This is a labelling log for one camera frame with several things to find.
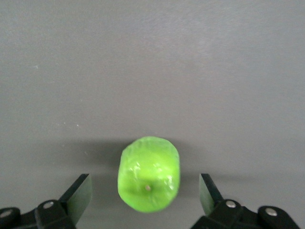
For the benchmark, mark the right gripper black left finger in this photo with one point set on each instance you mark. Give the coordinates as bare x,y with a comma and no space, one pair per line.
76,198

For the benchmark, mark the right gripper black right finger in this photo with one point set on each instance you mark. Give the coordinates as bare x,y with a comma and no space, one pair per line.
212,198

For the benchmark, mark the green apple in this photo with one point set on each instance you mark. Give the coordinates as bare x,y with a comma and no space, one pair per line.
147,174

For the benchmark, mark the dark gray table cover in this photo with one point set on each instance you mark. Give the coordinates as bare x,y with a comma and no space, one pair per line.
152,71

